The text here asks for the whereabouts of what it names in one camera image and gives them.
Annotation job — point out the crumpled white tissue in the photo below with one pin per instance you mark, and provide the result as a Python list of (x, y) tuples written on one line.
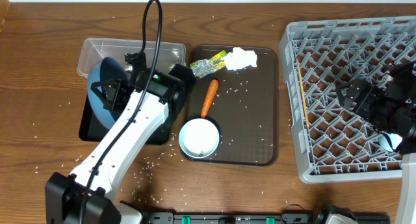
[(240, 59)]

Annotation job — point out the black plastic bin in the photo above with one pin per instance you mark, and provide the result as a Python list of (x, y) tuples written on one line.
[(92, 130)]

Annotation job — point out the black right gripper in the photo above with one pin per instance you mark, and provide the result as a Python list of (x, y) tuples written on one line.
[(359, 94)]

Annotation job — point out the light blue rice bowl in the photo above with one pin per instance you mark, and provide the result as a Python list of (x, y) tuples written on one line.
[(199, 138)]

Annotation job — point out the white and pink cup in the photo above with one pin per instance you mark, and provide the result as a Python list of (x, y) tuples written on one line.
[(390, 142)]

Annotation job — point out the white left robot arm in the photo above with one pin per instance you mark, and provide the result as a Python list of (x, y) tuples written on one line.
[(87, 194)]

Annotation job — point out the dark brown serving tray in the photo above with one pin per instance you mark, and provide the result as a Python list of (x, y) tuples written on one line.
[(245, 110)]

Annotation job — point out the orange carrot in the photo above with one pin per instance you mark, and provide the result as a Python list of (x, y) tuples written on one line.
[(209, 97)]

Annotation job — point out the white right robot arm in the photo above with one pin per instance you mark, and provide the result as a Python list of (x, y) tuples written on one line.
[(391, 111)]

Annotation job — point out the yellow foil snack wrapper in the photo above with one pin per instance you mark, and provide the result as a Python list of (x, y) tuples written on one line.
[(204, 67)]

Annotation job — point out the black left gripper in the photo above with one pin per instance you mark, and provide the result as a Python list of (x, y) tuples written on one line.
[(114, 95)]

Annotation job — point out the wooden chopstick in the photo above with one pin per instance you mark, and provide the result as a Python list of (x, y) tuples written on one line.
[(302, 94)]

